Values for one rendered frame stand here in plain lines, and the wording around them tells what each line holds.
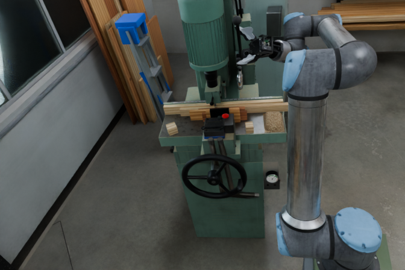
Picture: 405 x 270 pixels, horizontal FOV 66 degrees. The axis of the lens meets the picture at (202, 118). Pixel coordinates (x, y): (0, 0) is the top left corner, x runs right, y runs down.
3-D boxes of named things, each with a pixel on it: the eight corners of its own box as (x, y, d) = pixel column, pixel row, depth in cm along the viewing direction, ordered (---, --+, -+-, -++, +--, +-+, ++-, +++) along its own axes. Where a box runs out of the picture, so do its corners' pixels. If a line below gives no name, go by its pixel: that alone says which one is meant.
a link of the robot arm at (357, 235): (378, 272, 108) (391, 248, 97) (326, 267, 112) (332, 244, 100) (368, 230, 120) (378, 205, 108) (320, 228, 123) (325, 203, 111)
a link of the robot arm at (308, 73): (328, 269, 108) (346, 53, 79) (276, 265, 112) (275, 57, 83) (321, 237, 122) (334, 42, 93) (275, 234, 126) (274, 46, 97)
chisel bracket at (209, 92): (206, 106, 150) (204, 92, 145) (208, 90, 161) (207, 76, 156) (222, 105, 149) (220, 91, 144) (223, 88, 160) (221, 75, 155)
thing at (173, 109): (164, 114, 164) (163, 107, 161) (166, 112, 166) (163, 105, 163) (282, 108, 154) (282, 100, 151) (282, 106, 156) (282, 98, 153)
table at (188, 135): (156, 161, 147) (153, 152, 144) (167, 119, 171) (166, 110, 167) (289, 157, 137) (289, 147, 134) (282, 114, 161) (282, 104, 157)
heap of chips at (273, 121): (264, 132, 143) (264, 126, 141) (263, 113, 154) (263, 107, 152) (284, 132, 142) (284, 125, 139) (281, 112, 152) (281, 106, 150)
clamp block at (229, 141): (203, 155, 142) (200, 140, 136) (206, 135, 152) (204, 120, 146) (236, 154, 139) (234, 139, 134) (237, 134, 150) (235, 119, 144)
